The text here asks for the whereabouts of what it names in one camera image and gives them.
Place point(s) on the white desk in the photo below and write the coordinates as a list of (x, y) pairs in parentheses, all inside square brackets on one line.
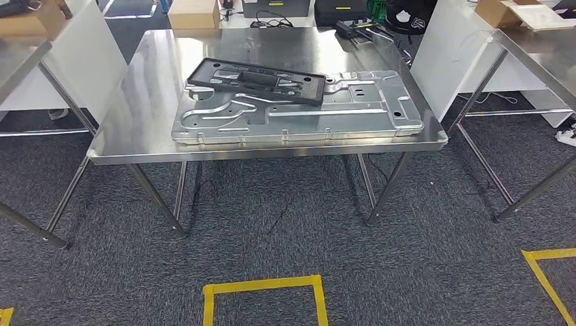
[(234, 22)]

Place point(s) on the black office chair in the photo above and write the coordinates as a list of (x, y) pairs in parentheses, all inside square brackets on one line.
[(409, 15)]

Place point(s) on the white flat tray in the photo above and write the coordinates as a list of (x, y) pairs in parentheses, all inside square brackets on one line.
[(540, 17)]

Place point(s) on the black case yellow stripe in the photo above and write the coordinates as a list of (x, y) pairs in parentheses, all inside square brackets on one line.
[(342, 12)]

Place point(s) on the grey laptop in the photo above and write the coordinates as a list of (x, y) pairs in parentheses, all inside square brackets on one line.
[(274, 8)]

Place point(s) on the steel workbench table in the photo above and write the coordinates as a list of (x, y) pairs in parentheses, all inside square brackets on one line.
[(148, 103), (535, 63), (18, 63)]

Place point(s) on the green plastic crate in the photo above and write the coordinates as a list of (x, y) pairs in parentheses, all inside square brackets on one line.
[(375, 10)]

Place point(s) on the white power strip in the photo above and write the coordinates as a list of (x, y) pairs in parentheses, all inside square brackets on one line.
[(568, 137)]

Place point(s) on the white cabinet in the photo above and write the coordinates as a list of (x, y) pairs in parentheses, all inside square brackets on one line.
[(85, 58), (450, 58)]

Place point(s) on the black plastic panel part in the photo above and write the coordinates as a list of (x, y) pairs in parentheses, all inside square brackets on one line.
[(261, 81)]

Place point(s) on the cardboard box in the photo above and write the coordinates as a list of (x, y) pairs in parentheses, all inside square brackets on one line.
[(31, 20), (193, 14), (492, 13)]

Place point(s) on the stamped metal plate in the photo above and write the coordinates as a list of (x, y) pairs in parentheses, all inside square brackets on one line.
[(351, 112)]

